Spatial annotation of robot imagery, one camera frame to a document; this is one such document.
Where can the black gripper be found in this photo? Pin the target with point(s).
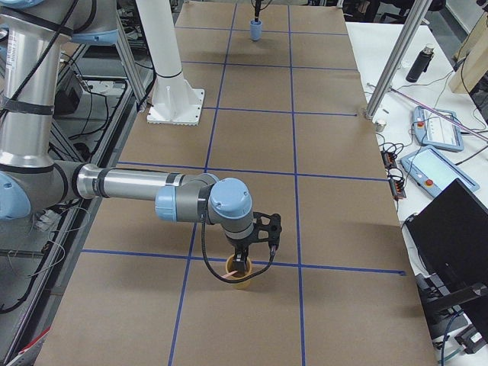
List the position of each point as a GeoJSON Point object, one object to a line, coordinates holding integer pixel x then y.
{"type": "Point", "coordinates": [257, 6]}
{"type": "Point", "coordinates": [240, 245]}

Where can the yellow cup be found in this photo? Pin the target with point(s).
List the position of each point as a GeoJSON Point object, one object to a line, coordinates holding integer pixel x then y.
{"type": "Point", "coordinates": [244, 282]}

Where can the pink chopstick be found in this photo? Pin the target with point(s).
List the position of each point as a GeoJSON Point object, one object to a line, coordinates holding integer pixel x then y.
{"type": "Point", "coordinates": [229, 274]}

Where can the blue cup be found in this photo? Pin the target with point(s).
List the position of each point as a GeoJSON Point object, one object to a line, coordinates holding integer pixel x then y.
{"type": "Point", "coordinates": [255, 28]}

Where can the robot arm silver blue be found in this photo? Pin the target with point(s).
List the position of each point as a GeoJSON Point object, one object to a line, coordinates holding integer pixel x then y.
{"type": "Point", "coordinates": [31, 180]}

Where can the blue tape grid lines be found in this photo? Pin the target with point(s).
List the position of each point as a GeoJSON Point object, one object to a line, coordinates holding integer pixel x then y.
{"type": "Point", "coordinates": [282, 118]}

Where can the small metal cylinder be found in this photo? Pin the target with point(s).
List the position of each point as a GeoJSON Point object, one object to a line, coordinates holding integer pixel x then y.
{"type": "Point", "coordinates": [379, 125]}

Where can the black water bottle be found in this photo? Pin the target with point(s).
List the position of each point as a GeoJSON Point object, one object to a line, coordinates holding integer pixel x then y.
{"type": "Point", "coordinates": [421, 63]}

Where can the black orange connector strip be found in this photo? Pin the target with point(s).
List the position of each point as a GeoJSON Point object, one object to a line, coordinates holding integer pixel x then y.
{"type": "Point", "coordinates": [395, 176]}

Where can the teach pendant far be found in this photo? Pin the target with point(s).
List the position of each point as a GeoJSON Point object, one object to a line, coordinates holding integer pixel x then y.
{"type": "Point", "coordinates": [431, 129]}

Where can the teach pendant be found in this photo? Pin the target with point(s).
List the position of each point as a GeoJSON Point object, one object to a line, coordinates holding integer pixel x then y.
{"type": "Point", "coordinates": [433, 171]}
{"type": "Point", "coordinates": [431, 129]}

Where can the black laptop monitor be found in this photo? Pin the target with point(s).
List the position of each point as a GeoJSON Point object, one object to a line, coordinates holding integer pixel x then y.
{"type": "Point", "coordinates": [451, 237]}

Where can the teach pendant near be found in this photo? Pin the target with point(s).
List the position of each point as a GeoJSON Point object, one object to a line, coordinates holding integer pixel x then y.
{"type": "Point", "coordinates": [433, 171]}

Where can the wooden board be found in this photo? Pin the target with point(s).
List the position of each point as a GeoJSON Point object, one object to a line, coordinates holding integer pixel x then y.
{"type": "Point", "coordinates": [474, 66]}

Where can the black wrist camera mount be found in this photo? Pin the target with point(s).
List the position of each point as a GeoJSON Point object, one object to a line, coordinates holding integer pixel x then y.
{"type": "Point", "coordinates": [267, 228]}

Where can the white pedestal column base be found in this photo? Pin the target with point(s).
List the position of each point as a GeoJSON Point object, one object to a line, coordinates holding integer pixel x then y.
{"type": "Point", "coordinates": [174, 101]}

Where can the aluminium frame post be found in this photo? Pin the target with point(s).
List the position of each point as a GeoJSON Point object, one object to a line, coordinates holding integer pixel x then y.
{"type": "Point", "coordinates": [408, 31]}

